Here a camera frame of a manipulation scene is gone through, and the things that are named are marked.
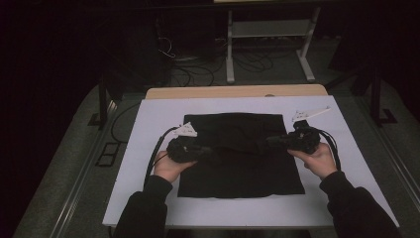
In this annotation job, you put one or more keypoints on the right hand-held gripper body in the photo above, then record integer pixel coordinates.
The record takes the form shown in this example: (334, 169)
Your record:
(302, 140)

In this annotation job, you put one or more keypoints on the black floor socket frame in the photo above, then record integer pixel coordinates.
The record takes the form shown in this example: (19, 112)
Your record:
(107, 154)

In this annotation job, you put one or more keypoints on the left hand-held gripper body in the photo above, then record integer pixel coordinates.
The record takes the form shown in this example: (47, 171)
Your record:
(181, 150)

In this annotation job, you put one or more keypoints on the person's right hand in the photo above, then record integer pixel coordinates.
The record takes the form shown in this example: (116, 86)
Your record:
(320, 163)

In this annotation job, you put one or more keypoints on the light wooden table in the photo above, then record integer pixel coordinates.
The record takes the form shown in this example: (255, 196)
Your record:
(185, 92)

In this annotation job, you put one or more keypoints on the black tank top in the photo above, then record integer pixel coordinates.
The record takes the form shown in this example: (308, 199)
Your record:
(241, 175)

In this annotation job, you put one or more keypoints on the black metal stand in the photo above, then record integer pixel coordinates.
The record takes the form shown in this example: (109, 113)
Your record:
(375, 99)
(102, 99)

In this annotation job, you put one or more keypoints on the person's left hand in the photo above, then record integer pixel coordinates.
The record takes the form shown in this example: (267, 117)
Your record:
(168, 168)

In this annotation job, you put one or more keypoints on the white metal frame desk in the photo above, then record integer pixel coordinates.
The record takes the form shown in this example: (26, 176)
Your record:
(230, 49)

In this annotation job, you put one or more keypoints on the white table cover board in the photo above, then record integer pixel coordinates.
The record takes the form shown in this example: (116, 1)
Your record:
(158, 115)

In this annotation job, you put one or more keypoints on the metal floor rail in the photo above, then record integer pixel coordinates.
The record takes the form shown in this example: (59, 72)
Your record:
(74, 201)
(407, 180)

